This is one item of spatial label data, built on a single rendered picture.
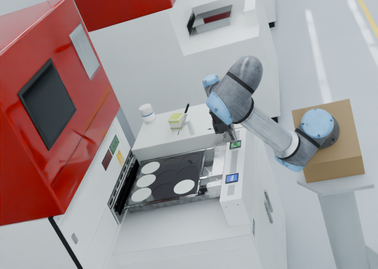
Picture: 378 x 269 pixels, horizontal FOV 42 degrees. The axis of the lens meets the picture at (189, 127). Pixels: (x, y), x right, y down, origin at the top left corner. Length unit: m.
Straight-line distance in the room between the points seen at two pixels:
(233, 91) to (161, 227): 0.84
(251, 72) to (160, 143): 1.02
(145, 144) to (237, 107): 1.04
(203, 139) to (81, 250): 0.86
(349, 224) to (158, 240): 0.86
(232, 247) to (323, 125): 0.62
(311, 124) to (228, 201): 0.45
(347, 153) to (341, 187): 0.14
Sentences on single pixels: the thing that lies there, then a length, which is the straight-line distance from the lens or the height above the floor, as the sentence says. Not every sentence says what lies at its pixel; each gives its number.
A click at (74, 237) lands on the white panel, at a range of 1.98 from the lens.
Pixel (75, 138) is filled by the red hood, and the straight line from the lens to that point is 2.02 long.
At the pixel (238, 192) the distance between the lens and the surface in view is 2.02.
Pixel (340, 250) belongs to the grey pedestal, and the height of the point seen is 0.39.
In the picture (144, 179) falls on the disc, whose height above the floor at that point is 0.90.
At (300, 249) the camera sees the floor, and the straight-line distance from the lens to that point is 3.09.
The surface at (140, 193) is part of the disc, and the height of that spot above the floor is 0.90.
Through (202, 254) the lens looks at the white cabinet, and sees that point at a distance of 2.13.
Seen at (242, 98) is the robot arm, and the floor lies 1.43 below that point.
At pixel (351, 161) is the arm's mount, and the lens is 2.15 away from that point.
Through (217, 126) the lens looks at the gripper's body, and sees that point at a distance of 2.23.
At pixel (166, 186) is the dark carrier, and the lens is 2.33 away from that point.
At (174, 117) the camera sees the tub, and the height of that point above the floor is 1.03.
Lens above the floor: 2.16
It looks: 27 degrees down
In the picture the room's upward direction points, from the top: 21 degrees counter-clockwise
